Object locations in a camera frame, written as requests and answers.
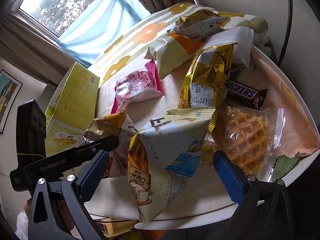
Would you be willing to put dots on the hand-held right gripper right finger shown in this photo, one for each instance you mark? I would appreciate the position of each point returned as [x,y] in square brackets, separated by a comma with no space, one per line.
[230,177]

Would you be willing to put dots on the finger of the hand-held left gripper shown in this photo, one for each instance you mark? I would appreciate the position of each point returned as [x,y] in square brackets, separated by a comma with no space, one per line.
[100,143]

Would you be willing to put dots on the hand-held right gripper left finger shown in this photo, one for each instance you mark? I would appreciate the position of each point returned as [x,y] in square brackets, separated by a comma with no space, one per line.
[93,175]

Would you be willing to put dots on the yellow snack packet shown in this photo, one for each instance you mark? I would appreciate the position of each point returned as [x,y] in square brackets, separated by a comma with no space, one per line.
[107,127]

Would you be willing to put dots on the yellow-green cardboard box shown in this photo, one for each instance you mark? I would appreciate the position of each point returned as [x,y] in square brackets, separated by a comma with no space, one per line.
[75,95]

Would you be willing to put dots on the cream fries snack bag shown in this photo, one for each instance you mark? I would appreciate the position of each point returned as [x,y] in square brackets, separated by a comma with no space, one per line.
[175,160]

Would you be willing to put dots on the brown chocolate bar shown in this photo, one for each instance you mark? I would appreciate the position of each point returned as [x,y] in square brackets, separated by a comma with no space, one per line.
[243,92]

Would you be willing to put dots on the frosted white snack packet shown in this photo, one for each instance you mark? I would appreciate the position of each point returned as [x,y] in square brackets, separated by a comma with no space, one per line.
[237,42]

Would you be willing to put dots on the person's left forearm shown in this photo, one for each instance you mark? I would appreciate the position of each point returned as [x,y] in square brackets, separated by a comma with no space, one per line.
[22,221]

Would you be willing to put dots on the clear waffle packet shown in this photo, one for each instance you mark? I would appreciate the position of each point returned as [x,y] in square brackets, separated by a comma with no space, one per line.
[247,140]

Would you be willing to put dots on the pink snack packet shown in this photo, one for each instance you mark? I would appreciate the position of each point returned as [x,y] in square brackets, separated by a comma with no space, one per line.
[135,90]

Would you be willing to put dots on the floral striped bed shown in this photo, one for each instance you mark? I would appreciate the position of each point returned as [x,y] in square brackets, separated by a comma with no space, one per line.
[130,42]

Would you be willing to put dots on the white orange snack packet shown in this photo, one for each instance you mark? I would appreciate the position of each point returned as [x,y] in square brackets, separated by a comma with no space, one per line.
[170,55]

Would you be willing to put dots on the light blue window cloth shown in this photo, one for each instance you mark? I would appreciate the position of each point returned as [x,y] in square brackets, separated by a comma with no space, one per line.
[100,25]

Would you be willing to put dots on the window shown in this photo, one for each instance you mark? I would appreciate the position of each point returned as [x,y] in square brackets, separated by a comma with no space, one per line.
[62,5]

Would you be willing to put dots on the green gold snack packet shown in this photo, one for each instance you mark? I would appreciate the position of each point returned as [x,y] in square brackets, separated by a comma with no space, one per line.
[197,25]

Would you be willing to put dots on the framed wall picture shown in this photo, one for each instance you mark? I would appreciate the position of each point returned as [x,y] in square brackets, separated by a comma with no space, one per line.
[7,97]

